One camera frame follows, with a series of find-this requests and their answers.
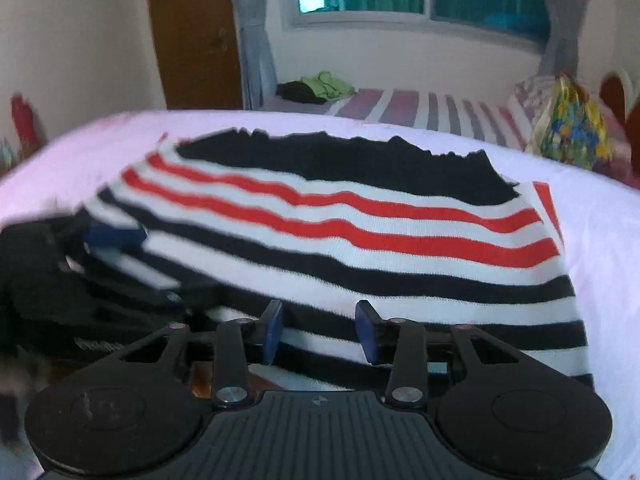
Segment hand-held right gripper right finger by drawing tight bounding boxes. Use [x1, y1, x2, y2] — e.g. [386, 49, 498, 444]
[354, 300, 521, 407]

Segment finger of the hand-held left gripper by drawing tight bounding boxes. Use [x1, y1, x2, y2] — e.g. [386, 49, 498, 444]
[65, 252, 221, 313]
[52, 215, 149, 261]

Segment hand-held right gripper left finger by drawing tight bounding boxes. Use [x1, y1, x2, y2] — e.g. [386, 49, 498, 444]
[117, 300, 285, 408]

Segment striped knit sweater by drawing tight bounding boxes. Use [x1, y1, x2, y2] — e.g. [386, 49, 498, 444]
[80, 127, 596, 393]

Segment red water bottle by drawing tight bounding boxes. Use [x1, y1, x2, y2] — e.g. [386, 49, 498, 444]
[11, 94, 36, 149]

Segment brown wooden door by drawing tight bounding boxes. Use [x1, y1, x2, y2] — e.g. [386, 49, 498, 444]
[146, 0, 246, 111]

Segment grey curtain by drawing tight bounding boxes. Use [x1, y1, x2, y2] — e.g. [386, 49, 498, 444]
[535, 0, 598, 81]
[222, 0, 279, 110]

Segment bed with striped sheet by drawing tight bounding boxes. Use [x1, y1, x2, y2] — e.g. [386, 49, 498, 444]
[260, 87, 531, 153]

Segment dark garment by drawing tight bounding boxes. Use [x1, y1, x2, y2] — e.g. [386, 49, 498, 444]
[276, 81, 328, 106]

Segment bed with floral sheet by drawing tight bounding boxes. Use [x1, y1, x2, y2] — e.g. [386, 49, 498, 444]
[0, 110, 640, 480]

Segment green garment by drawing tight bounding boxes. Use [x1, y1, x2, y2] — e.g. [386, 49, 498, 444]
[299, 71, 359, 102]

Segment striped pillow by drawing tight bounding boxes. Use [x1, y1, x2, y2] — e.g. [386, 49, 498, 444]
[507, 75, 640, 161]

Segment colourful printed bag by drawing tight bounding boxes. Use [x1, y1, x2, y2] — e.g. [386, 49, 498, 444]
[525, 74, 614, 171]

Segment red scalloped headboard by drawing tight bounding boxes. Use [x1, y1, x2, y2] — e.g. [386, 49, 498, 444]
[600, 67, 640, 133]

